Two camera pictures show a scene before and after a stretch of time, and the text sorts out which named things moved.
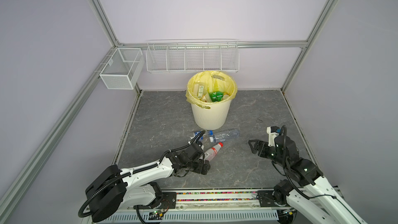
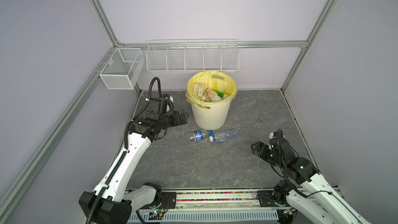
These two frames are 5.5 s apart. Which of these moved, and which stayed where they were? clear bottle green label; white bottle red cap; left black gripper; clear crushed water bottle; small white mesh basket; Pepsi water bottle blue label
Moved: white bottle red cap; left black gripper
Stayed: Pepsi water bottle blue label; clear bottle green label; clear crushed water bottle; small white mesh basket
